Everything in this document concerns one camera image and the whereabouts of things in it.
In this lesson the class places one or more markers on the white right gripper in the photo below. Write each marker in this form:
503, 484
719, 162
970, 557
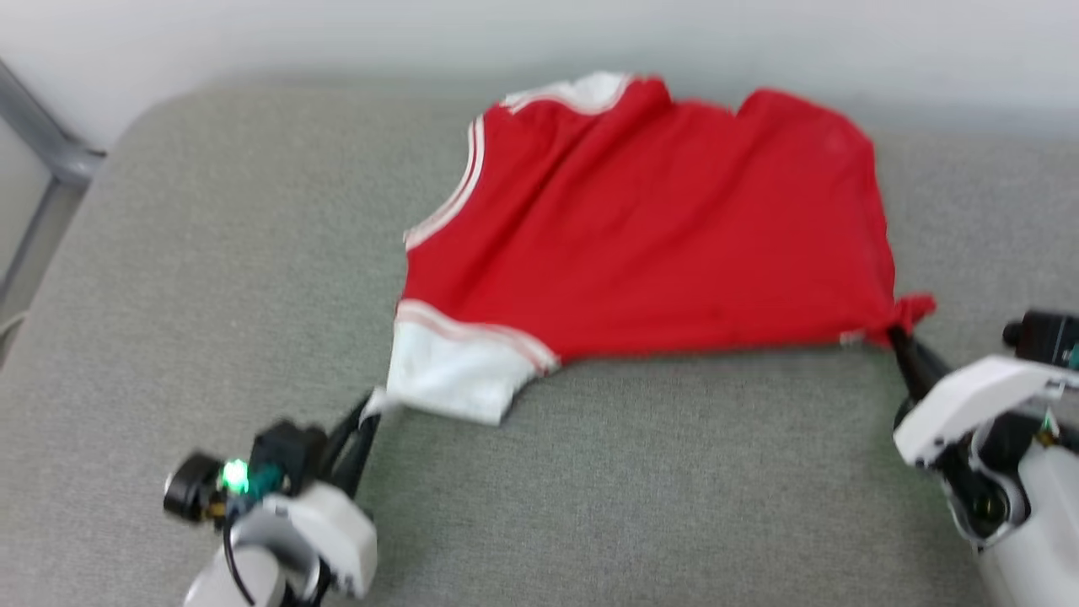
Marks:
969, 400

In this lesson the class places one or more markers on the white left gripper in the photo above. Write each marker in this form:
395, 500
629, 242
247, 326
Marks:
346, 539

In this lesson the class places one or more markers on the red white sleeveless jersey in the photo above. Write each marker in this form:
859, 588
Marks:
657, 236

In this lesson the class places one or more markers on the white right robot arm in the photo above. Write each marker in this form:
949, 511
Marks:
1045, 523

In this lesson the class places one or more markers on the grey fabric sofa cushion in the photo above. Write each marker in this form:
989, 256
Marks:
211, 295

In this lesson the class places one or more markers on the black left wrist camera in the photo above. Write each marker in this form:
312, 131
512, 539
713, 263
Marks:
287, 451

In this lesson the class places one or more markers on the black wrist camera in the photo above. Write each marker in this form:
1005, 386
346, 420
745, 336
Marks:
287, 451
1045, 337

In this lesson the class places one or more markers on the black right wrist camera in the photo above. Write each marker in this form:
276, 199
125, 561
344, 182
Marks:
1045, 337

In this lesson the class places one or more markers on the grey metal frame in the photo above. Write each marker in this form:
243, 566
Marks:
42, 135

